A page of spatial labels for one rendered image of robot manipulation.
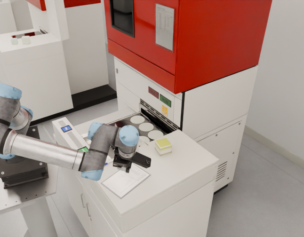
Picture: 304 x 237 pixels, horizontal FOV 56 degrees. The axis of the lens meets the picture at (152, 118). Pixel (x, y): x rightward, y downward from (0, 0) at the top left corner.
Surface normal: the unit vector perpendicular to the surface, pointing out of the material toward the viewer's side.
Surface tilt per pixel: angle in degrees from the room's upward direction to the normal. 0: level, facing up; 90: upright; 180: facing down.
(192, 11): 90
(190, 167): 0
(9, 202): 0
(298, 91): 90
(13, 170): 48
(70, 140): 0
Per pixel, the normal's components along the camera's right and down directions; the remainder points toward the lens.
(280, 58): -0.82, 0.32
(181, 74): 0.58, 0.46
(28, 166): 0.27, -0.18
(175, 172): 0.00, -0.83
